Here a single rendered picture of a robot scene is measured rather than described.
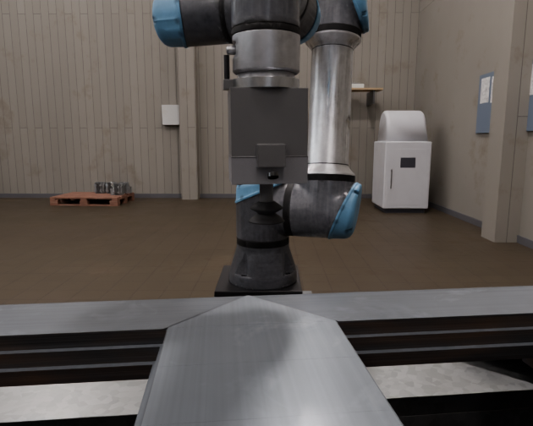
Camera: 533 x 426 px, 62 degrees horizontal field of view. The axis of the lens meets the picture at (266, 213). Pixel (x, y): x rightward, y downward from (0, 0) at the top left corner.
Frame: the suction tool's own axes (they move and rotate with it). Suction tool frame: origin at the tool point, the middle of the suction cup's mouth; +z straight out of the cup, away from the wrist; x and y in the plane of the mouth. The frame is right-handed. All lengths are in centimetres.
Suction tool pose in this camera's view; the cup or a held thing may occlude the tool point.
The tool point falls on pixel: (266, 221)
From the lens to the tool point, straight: 52.1
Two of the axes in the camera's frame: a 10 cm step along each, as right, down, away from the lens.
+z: 0.1, 9.8, 1.8
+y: 9.9, -0.3, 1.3
